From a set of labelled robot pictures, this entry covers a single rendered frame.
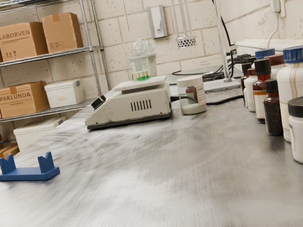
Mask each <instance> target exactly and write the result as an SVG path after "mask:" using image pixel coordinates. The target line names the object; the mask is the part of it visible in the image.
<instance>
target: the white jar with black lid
mask: <svg viewBox="0 0 303 227"><path fill-rule="evenodd" d="M288 112H289V115H290V117H289V129H290V134H291V143H292V151H293V157H294V159H295V160H296V161H298V162H300V163H303V96H301V97H297V98H294V99H291V100H289V101H288Z"/></svg>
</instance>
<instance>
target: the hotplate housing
mask: <svg viewBox="0 0 303 227"><path fill-rule="evenodd" d="M177 100H179V97H178V96H171V92H170V86H169V83H168V84H167V82H164V83H163V84H160V85H154V86H147V87H142V88H136V89H131V90H125V91H118V92H117V93H115V94H114V95H113V96H111V97H110V98H109V99H108V100H107V101H106V102H104V103H103V104H102V105H101V106H100V107H98V108H97V109H96V110H95V111H94V112H92V113H91V114H90V115H89V116H88V117H86V121H85V126H87V129H88V130H90V129H99V128H102V127H110V126H116V125H121V124H127V123H135V122H141V121H147V120H153V119H163V118H167V117H170V113H171V109H172V102H174V101H177Z"/></svg>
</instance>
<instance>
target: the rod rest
mask: <svg viewBox="0 0 303 227"><path fill-rule="evenodd" d="M37 158H38V162H39V166H40V167H27V168H16V166H15V162H14V157H13V154H8V156H7V159H4V158H0V168H1V171H2V173H1V174H0V181H26V180H48V179H50V178H52V177H53V176H55V175H56V174H58V173H60V168H59V166H54V162H53V158H52V154H51V152H50V151H48V152H46V155H45V157H43V156H38V157H37Z"/></svg>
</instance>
